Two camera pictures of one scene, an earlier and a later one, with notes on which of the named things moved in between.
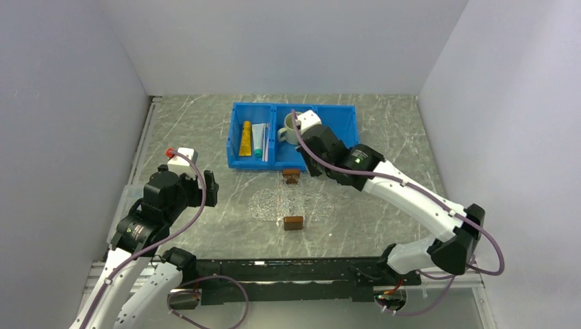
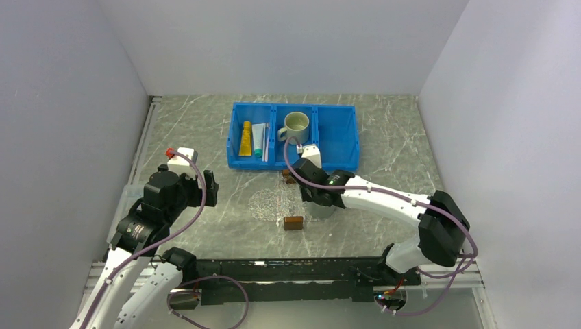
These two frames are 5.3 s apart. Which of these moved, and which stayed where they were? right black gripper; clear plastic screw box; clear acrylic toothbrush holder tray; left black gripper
Moved: right black gripper
Stayed: left black gripper; clear plastic screw box; clear acrylic toothbrush holder tray
